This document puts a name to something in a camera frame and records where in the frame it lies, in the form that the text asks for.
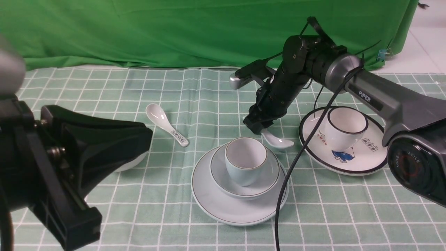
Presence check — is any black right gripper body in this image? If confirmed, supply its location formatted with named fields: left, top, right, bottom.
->
left=243, top=58, right=310, bottom=135

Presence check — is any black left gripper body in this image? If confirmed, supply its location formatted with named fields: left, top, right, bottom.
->
left=0, top=96, right=153, bottom=251

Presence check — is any pale blue plain spoon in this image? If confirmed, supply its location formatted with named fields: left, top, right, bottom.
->
left=261, top=129, right=294, bottom=150

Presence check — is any pale blue cup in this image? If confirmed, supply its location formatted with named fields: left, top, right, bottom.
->
left=224, top=137, right=268, bottom=187

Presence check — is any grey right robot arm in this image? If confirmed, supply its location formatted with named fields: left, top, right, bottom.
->
left=230, top=16, right=446, bottom=206

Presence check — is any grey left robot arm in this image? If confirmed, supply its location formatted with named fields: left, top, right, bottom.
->
left=0, top=38, right=153, bottom=251

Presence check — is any white cup black rim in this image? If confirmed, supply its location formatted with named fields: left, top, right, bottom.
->
left=322, top=107, right=369, bottom=152

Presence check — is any white bowl black rim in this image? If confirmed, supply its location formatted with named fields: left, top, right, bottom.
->
left=114, top=152, right=147, bottom=173

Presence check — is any green checkered tablecloth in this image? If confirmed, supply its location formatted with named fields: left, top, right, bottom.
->
left=18, top=67, right=445, bottom=251

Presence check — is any white plate black rim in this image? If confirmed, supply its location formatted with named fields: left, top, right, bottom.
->
left=305, top=106, right=387, bottom=176

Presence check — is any pale blue large plate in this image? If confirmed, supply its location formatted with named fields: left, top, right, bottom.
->
left=191, top=144, right=285, bottom=227

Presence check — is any blue binder clip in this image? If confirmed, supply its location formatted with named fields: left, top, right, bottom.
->
left=376, top=49, right=389, bottom=62

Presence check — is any green backdrop cloth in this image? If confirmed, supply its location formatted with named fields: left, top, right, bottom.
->
left=0, top=0, right=417, bottom=70

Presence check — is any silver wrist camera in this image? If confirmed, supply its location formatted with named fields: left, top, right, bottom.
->
left=229, top=59, right=276, bottom=90

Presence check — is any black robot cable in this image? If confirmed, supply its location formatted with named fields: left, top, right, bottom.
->
left=275, top=64, right=364, bottom=251

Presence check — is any white spoon printed handle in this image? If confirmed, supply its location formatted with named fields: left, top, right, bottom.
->
left=146, top=104, right=190, bottom=147

